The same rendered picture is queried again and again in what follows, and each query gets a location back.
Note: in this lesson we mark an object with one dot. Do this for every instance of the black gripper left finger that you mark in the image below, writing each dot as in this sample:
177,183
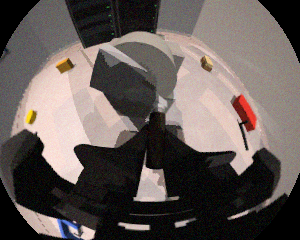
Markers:
126,160

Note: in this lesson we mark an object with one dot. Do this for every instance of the blue c-clamp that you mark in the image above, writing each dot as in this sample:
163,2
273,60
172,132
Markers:
65,232

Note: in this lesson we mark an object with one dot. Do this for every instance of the short yellow cylinder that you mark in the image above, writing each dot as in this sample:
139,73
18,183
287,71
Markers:
31,116

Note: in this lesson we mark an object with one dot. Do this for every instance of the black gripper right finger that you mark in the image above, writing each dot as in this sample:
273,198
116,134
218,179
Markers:
183,163

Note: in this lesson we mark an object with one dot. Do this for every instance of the red flat rectangular block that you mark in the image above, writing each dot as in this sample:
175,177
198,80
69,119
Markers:
245,112

